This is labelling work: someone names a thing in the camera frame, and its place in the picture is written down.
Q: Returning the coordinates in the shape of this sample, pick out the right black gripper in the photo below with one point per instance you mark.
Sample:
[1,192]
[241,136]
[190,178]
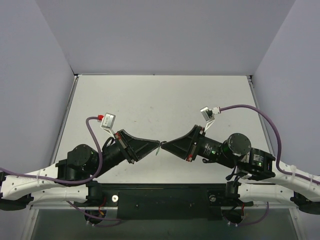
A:
[194,143]

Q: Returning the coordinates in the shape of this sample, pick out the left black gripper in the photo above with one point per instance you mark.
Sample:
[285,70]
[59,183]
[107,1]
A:
[124,147]

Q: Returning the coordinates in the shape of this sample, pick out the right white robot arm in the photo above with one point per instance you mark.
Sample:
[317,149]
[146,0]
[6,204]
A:
[255,176]

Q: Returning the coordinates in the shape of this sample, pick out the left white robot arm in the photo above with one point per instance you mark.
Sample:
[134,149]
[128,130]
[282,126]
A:
[73,179]

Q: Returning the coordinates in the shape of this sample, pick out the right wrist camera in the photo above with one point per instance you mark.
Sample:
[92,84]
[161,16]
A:
[209,115]

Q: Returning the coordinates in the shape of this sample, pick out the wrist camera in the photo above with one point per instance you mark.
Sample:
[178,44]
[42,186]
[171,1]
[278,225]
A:
[106,122]
[209,115]

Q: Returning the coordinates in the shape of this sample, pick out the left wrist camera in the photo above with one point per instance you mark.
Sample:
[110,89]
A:
[106,122]

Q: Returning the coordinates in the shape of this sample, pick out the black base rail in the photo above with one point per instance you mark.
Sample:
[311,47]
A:
[165,201]

